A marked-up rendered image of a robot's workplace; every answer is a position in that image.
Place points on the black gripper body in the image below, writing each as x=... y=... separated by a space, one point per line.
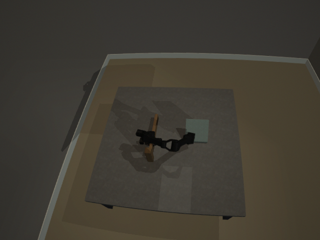
x=142 y=143

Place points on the brown wooden post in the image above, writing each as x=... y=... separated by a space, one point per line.
x=149 y=154

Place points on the brown wooden rail with metal hooks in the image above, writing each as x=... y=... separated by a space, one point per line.
x=154 y=128

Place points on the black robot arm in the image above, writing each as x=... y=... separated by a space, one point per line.
x=149 y=136

